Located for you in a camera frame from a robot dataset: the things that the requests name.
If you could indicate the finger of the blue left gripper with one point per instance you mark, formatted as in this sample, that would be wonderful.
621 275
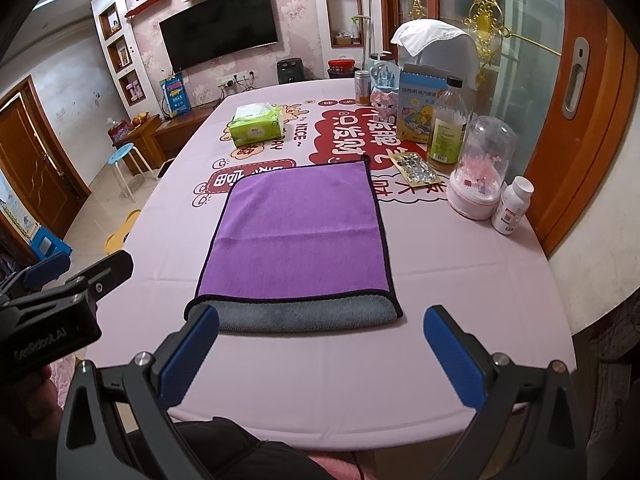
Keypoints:
44 272

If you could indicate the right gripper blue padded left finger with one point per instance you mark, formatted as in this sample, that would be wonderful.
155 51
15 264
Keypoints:
175 363

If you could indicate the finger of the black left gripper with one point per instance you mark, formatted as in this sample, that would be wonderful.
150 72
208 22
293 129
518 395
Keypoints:
104 276

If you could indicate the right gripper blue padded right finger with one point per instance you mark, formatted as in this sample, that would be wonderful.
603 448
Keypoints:
470 369

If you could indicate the purple and grey towel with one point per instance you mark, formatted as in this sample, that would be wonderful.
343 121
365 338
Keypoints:
300 250

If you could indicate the person's left hand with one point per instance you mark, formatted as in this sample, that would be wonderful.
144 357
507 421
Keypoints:
43 414

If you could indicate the blue plastic step stool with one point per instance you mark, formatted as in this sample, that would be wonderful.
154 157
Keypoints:
45 244

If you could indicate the yellow chair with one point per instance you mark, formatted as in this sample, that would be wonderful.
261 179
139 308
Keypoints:
116 241

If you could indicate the brown wooden door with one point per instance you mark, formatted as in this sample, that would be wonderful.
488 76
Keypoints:
35 163

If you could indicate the red gift box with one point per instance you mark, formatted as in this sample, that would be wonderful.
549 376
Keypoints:
118 130

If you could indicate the wooden tv cabinet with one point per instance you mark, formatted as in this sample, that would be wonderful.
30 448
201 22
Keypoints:
159 141

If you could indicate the white pill bottle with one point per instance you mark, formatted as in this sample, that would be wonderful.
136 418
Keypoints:
514 202

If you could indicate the pink glass dome ornament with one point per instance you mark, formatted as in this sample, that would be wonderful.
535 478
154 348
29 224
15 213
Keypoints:
474 187

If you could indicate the blue standing sign board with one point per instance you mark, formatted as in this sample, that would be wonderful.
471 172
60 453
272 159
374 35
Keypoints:
175 100

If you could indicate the silver blister pill pack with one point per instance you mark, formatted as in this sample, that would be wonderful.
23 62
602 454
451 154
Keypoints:
416 172

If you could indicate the green tissue pack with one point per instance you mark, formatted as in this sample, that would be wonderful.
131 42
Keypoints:
256 122

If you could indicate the clear glass oil bottle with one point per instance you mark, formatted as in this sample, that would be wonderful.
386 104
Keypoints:
450 116

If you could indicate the blue medicine box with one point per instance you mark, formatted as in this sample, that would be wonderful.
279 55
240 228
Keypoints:
419 88

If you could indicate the metal drink can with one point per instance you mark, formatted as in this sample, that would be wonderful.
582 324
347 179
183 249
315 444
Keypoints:
362 80

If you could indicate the pink cartoon figure toy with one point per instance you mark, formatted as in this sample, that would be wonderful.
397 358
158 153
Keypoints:
385 91

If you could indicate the red pot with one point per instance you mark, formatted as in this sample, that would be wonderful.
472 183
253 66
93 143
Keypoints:
340 68

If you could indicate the white wall shelf unit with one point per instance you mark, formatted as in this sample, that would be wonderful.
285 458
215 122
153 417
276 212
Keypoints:
123 58

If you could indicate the black wall television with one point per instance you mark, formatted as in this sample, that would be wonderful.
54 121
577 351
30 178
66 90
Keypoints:
216 28

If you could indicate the orange sliding door frame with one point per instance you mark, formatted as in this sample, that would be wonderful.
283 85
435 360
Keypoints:
590 109

